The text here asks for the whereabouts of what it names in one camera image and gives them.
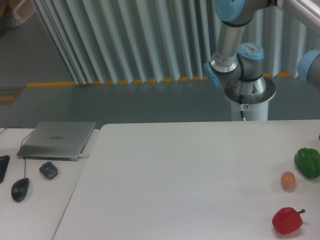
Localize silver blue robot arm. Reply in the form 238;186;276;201
204;0;320;86

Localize white usb plug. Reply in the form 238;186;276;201
79;154;89;159

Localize silver closed laptop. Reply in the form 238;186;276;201
17;121;96;161

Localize white folding screen partition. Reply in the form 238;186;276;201
31;0;320;85

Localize dark grey earbuds case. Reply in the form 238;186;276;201
39;161;59;180

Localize brown egg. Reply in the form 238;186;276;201
280;171;296;192

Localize green bell pepper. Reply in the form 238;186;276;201
294;147;320;179

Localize black keyboard edge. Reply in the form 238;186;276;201
0;155;10;183

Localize red bell pepper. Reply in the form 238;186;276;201
271;207;305;235

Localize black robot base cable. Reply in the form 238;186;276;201
238;93;247;122

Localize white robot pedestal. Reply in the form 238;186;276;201
224;76;276;121

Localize black mouse cable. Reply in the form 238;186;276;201
0;126;36;180

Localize black wired computer mouse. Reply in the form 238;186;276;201
11;177;30;203

